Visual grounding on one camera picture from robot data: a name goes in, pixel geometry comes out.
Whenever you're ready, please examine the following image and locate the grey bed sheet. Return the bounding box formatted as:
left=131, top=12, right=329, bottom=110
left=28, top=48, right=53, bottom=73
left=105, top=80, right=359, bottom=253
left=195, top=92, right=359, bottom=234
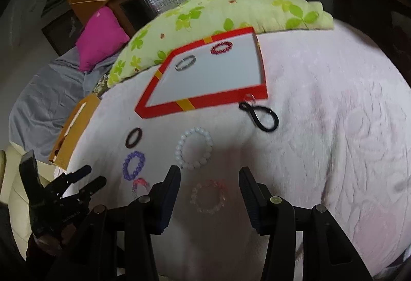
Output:
left=8, top=48, right=118, bottom=156

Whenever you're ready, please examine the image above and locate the wooden stool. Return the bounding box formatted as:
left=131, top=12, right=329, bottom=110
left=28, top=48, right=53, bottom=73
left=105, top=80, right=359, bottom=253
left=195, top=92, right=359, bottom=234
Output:
left=107, top=0, right=138, bottom=38

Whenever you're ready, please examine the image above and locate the magenta pillow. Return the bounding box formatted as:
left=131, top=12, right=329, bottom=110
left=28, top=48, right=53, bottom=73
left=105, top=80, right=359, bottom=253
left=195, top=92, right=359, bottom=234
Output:
left=75, top=6, right=130, bottom=73

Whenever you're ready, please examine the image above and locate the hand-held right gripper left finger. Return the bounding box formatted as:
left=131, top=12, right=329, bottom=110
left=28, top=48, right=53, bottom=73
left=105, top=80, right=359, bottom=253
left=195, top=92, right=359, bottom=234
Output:
left=48, top=165, right=182, bottom=281

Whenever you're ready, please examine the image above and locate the cream cushion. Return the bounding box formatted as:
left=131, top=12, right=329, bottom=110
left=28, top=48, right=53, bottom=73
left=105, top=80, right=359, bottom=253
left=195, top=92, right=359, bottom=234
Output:
left=0, top=140, right=55, bottom=262

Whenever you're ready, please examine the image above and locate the purple bead bracelet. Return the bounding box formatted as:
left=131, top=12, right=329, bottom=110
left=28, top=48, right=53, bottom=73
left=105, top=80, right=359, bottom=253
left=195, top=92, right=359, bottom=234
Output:
left=122, top=152, right=146, bottom=181

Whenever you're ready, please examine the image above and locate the dark red bead bracelet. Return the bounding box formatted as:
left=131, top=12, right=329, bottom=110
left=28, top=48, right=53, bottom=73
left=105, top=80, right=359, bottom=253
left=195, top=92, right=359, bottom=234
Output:
left=210, top=41, right=233, bottom=55

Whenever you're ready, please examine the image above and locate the orange cardboard box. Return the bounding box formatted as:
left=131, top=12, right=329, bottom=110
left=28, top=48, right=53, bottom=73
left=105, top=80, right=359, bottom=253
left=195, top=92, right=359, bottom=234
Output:
left=48, top=93, right=101, bottom=171

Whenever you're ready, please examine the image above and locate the large clear pink bead bracelet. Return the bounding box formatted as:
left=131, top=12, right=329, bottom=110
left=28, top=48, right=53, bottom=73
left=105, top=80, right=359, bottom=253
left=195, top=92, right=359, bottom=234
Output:
left=190, top=180, right=227, bottom=215

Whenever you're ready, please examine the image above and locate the pale pink embossed blanket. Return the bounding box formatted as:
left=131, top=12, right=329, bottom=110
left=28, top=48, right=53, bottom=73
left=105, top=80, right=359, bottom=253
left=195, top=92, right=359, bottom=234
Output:
left=53, top=22, right=411, bottom=278

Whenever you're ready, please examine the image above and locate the person's left hand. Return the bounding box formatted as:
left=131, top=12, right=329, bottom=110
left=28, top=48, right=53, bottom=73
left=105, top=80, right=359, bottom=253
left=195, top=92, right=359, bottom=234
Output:
left=32, top=225, right=76, bottom=257

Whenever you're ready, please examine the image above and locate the red shallow box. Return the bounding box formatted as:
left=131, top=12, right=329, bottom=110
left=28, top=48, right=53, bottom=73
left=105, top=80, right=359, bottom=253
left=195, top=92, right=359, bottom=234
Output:
left=134, top=27, right=268, bottom=120

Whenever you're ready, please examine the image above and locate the maroon hair tie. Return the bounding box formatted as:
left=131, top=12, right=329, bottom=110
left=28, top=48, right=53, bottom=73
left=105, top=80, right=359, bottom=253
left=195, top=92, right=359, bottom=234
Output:
left=125, top=127, right=143, bottom=149

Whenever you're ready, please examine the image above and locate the silver metal bracelet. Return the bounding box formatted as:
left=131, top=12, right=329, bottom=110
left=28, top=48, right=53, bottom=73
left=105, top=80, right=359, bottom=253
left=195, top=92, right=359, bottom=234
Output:
left=175, top=55, right=196, bottom=71

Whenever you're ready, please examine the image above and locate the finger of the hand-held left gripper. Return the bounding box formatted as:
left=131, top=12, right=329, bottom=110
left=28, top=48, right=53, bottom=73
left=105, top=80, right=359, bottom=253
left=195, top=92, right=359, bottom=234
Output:
left=78, top=176, right=107, bottom=201
left=62, top=165, right=92, bottom=187

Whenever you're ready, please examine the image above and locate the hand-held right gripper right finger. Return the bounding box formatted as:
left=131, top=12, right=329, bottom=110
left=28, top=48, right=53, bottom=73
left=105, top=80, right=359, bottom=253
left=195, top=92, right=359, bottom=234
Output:
left=238, top=166, right=375, bottom=281

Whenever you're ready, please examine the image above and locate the black hair tie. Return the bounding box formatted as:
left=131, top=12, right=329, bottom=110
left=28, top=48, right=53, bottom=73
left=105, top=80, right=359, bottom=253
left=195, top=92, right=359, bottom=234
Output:
left=238, top=102, right=279, bottom=133

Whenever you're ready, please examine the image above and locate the patterned cloth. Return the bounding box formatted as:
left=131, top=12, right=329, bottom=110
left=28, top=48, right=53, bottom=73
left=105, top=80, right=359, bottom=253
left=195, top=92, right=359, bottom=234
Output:
left=93, top=74, right=110, bottom=97

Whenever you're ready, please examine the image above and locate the small clear pink bead bracelet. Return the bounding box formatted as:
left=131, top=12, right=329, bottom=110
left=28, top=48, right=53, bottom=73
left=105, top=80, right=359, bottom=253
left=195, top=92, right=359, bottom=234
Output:
left=131, top=177, right=150, bottom=200

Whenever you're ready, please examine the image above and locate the green floral pillow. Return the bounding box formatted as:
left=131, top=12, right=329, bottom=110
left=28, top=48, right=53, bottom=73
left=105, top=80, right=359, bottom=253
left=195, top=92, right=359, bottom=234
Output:
left=107, top=0, right=334, bottom=88

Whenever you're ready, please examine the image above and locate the white bead bracelet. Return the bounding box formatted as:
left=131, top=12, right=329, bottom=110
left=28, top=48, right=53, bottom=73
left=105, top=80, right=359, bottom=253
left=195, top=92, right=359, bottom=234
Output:
left=175, top=127, right=214, bottom=170

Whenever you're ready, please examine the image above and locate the dark cabinet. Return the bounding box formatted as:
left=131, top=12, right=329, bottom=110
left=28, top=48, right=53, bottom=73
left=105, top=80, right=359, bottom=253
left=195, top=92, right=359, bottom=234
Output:
left=42, top=11, right=84, bottom=57

